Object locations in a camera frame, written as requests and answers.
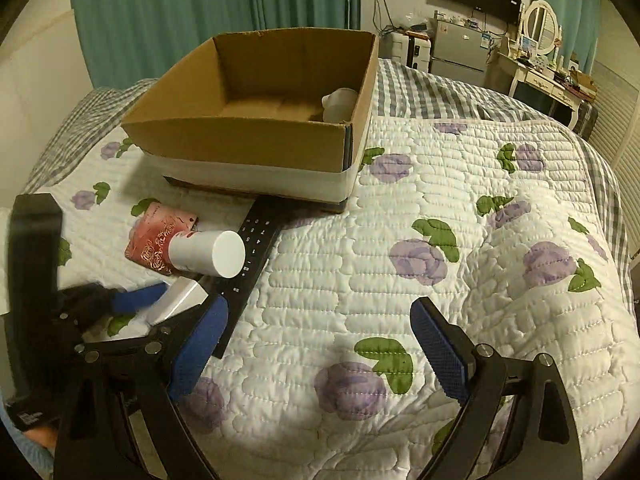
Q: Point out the red patterned pouch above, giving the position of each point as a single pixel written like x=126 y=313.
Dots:
x=150 y=240

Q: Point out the white oval vanity mirror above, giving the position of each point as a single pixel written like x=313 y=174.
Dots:
x=541 y=25

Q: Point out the white vanity desk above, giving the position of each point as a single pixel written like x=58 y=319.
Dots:
x=535 y=77

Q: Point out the grey plaid bedsheet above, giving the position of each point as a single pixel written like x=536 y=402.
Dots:
x=425 y=90

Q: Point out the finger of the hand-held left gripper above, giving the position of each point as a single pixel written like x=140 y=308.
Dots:
x=135 y=300

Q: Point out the silver small fridge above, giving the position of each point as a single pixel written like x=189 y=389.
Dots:
x=457 y=50

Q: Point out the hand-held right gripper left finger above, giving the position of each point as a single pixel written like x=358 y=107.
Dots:
x=201 y=345

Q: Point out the person's left forearm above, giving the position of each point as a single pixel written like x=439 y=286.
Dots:
x=27 y=455

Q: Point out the white round bottle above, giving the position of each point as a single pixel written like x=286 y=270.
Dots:
x=340 y=102

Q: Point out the white louvered door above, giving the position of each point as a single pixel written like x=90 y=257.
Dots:
x=617 y=125

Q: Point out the cardboard box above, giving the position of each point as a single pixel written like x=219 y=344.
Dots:
x=240 y=135

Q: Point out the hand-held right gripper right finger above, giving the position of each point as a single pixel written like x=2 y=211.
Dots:
x=440 y=355

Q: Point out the white floral quilt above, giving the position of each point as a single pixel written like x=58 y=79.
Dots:
x=350 y=270

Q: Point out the white tube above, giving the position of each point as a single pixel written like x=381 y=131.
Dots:
x=176 y=300

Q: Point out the white floor appliance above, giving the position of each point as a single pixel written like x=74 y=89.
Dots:
x=410 y=50

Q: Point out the white cylindrical bottle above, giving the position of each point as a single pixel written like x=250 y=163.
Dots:
x=210 y=252

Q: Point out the black remote control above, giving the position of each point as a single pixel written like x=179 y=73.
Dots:
x=256 y=244

